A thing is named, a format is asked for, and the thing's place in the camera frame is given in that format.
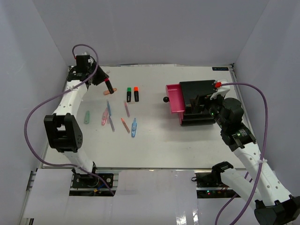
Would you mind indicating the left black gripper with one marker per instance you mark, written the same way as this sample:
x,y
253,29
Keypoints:
x,y
102,76

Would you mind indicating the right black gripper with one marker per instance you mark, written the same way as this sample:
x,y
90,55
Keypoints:
x,y
195,103

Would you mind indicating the red cap black marker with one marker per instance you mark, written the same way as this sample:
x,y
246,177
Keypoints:
x,y
109,86

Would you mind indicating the black drawer organizer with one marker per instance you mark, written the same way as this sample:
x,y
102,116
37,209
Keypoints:
x,y
195,94

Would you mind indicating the pink top drawer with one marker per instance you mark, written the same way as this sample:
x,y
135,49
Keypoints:
x,y
175,96

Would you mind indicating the green cap black marker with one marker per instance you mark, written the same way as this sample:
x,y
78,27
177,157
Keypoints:
x,y
129,94

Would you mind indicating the orange cap black marker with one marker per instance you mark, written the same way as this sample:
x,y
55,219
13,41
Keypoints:
x,y
136,94

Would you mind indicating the pink purple highlighter pen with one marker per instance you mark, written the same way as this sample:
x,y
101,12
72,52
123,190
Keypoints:
x,y
127,109

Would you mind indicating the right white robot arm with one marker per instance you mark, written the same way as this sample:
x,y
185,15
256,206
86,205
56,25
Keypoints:
x,y
272,203

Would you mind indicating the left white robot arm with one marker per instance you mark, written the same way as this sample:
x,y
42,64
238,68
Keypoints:
x,y
62,129

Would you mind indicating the pink correction tape pen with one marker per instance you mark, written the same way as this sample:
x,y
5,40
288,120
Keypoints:
x,y
104,117

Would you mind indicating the blue corner label right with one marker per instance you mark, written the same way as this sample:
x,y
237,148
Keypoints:
x,y
220,68

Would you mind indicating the green correction tape pen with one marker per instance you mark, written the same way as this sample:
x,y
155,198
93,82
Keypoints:
x,y
87,117

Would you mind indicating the orange tip highlighter pen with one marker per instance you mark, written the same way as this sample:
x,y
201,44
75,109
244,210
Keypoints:
x,y
125,125

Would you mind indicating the blue correction tape pen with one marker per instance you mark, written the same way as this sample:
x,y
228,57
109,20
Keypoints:
x,y
134,128

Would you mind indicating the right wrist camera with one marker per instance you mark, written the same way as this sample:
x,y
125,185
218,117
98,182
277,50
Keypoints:
x,y
222,88

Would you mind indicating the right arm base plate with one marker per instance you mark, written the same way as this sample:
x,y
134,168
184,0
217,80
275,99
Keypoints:
x,y
207,180

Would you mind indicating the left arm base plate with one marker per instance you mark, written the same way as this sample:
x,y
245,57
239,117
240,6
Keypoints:
x,y
87,181

